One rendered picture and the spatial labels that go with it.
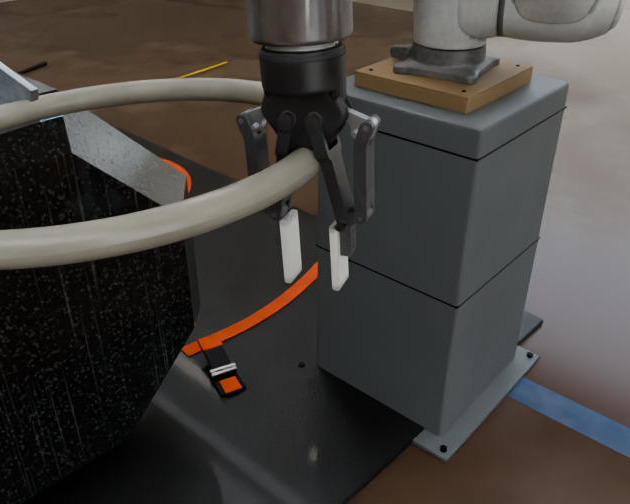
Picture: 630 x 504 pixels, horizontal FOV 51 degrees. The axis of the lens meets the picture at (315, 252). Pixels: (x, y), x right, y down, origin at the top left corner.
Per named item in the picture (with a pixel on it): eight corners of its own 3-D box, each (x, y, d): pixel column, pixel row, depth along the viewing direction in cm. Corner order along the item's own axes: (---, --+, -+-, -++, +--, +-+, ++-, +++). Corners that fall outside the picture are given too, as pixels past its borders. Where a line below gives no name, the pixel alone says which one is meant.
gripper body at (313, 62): (362, 34, 59) (364, 136, 63) (275, 34, 62) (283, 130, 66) (332, 52, 53) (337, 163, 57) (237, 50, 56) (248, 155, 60)
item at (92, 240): (-236, 199, 68) (-250, 172, 67) (140, 83, 101) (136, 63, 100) (28, 352, 41) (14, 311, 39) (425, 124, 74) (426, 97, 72)
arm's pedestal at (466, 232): (395, 292, 217) (414, 42, 176) (539, 358, 189) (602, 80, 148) (290, 369, 185) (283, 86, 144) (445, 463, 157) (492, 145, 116)
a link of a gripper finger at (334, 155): (317, 105, 62) (331, 102, 61) (349, 215, 66) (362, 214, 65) (300, 117, 58) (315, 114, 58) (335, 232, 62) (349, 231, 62)
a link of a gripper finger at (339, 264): (339, 214, 65) (346, 214, 65) (342, 276, 69) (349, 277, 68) (328, 226, 63) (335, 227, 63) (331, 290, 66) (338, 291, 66)
